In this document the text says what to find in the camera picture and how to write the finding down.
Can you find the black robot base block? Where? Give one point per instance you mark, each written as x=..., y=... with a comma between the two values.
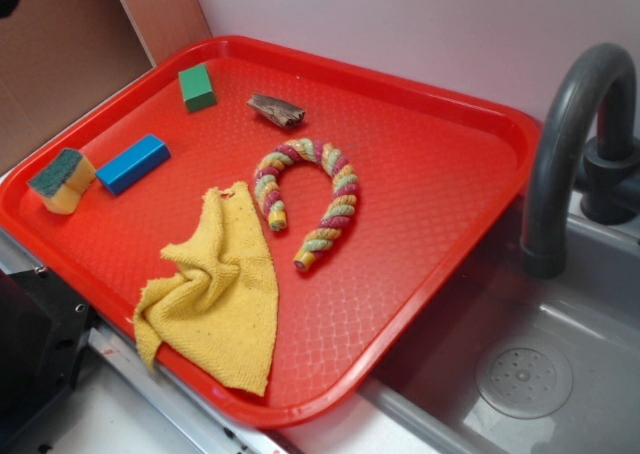
x=45, y=326

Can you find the green wooden block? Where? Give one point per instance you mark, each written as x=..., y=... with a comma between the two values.
x=196, y=88

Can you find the blue rectangular block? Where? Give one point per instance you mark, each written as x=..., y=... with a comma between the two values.
x=131, y=165

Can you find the red plastic tray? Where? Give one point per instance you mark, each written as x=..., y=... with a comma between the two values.
x=436, y=169

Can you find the brown crumpled wrapper piece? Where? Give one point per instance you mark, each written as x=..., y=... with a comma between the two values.
x=281, y=113

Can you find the yellow microfiber cloth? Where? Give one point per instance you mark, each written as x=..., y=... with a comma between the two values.
x=220, y=309

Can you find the grey plastic toy sink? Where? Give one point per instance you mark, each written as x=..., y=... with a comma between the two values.
x=590, y=313

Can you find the round sink drain cover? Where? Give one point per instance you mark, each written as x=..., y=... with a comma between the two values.
x=524, y=378

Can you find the yellow sponge green scrub pad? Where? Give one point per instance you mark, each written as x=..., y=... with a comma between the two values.
x=62, y=183

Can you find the grey curved toy faucet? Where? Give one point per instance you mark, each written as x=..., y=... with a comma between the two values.
x=587, y=145

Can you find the brown cardboard panel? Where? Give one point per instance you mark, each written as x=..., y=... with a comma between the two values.
x=61, y=58

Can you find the multicolour twisted rope toy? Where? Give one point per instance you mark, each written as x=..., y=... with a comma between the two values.
x=338, y=214

